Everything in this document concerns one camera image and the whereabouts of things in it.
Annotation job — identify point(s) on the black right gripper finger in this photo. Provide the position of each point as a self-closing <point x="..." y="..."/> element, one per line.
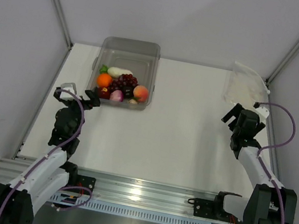
<point x="234" y="112"/>
<point x="234" y="123"/>

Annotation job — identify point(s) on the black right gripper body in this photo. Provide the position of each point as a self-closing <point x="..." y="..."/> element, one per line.
<point x="234" y="132"/>

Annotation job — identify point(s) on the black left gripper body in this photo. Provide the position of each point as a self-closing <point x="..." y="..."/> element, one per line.
<point x="74" y="105"/>

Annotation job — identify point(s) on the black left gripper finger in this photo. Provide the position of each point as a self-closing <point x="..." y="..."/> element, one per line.
<point x="94" y="102"/>
<point x="92" y="93"/>

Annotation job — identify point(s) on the clear zip top bag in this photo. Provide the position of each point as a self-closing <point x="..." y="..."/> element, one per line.
<point x="244" y="86"/>

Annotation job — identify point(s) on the white radish with leaves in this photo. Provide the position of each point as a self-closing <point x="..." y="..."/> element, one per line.
<point x="114" y="72"/>

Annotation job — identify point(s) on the purple grape bunch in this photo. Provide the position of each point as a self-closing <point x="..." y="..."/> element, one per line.
<point x="123" y="81"/>

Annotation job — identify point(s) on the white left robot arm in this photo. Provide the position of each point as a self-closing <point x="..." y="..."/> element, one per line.
<point x="21" y="198"/>

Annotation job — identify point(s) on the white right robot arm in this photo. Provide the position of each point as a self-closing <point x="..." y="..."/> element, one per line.
<point x="270" y="202"/>

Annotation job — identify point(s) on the grey plastic food bin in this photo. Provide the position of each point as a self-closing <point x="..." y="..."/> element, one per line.
<point x="139" y="57"/>

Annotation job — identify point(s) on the dark red apple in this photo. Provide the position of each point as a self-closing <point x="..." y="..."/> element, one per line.
<point x="103" y="92"/>

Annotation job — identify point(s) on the orange fruit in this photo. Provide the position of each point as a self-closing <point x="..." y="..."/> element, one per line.
<point x="104" y="80"/>

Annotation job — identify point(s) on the pink onion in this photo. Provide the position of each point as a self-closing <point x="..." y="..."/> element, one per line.
<point x="117" y="96"/>

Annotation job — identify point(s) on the dark mangosteen fruit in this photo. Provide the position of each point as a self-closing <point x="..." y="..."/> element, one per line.
<point x="128" y="91"/>

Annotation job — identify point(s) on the garlic bulb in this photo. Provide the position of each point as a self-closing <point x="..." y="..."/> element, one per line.
<point x="133" y="101"/>

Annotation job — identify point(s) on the peach fruit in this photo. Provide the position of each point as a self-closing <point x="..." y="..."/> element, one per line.
<point x="141" y="93"/>

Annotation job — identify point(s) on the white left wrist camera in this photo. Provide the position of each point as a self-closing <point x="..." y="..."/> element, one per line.
<point x="68" y="91"/>

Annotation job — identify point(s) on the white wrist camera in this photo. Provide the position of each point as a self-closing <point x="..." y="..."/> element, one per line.
<point x="68" y="91"/>
<point x="262" y="111"/>

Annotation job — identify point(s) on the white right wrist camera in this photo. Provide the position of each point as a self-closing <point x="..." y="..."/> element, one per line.
<point x="262" y="111"/>

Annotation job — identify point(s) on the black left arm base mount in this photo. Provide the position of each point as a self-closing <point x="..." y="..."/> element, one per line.
<point x="83" y="183"/>

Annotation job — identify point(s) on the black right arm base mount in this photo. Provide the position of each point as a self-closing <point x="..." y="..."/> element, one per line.
<point x="208" y="208"/>

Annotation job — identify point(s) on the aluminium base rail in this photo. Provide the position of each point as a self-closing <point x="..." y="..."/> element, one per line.
<point x="144" y="194"/>

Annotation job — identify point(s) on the white slotted cable duct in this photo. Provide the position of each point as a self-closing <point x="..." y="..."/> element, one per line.
<point x="137" y="213"/>

